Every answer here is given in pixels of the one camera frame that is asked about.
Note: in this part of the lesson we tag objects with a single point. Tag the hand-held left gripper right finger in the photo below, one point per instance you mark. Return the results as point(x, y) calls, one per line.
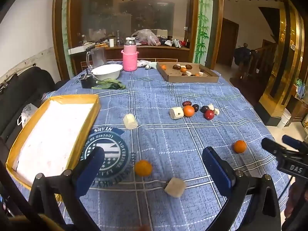
point(216, 170)

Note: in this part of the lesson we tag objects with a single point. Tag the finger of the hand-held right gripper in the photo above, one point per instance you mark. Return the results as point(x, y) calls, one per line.
point(274, 147)
point(292, 141)

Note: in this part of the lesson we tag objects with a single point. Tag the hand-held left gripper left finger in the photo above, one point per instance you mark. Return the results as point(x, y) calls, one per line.
point(92, 167)

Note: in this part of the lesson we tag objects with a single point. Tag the large white chunk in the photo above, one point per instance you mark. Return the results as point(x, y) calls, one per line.
point(130, 121)
point(175, 187)
point(176, 112)

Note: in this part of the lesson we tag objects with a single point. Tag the yellow cardboard box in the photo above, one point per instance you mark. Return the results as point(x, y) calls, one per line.
point(55, 130)

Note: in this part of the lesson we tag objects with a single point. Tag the round red fruit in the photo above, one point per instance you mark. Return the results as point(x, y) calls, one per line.
point(209, 114)

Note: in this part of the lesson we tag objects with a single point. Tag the person's right hand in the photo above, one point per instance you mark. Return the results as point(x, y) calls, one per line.
point(294, 197)

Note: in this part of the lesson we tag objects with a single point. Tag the white plastic bucket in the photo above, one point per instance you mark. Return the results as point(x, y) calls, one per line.
point(284, 119)

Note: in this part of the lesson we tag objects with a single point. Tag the green plastic bag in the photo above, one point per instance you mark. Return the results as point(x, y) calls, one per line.
point(300, 87)

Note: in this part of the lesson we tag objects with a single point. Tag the blue plaid tablecloth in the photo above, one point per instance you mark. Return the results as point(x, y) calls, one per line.
point(168, 139)

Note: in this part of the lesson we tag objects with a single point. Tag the dark purple plum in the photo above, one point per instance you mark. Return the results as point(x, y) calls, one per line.
point(204, 109)

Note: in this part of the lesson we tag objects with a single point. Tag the dark chestnut left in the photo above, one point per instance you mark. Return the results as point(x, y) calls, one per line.
point(195, 107)

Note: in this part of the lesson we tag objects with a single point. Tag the clear crumpled plastic bag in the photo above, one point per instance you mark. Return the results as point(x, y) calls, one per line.
point(29, 112)

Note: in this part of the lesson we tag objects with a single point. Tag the green leafy bundle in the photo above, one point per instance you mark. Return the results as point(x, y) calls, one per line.
point(113, 84)

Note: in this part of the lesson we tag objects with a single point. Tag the wooden stair railing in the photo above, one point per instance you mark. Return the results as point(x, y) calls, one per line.
point(263, 60)

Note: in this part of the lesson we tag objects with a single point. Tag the brown cardboard tray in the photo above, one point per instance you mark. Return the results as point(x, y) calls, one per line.
point(192, 79)

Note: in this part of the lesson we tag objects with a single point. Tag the white enamel bowl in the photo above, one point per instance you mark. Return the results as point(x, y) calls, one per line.
point(107, 71)

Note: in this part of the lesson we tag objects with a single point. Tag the dark jacket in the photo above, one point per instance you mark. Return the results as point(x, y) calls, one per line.
point(241, 54)

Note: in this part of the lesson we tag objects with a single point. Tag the black bag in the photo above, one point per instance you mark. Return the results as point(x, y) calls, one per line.
point(21, 86)

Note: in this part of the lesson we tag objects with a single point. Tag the clear plastic pitcher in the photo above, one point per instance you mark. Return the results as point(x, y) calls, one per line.
point(98, 56)

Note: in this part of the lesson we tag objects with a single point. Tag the jar with pink knitted sleeve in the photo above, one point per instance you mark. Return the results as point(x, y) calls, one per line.
point(130, 60)

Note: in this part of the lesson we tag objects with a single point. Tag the white work glove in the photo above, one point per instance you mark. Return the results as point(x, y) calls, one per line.
point(146, 65)

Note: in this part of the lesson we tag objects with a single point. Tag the white cup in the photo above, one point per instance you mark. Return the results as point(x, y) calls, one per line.
point(111, 42)

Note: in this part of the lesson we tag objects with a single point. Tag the wooden counter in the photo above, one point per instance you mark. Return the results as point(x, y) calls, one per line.
point(158, 53)

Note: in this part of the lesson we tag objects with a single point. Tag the translucent plastic bag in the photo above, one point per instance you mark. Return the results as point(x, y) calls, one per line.
point(146, 37)

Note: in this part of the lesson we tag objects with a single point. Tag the bamboo painted panel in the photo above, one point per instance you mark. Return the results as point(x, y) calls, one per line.
point(203, 24)

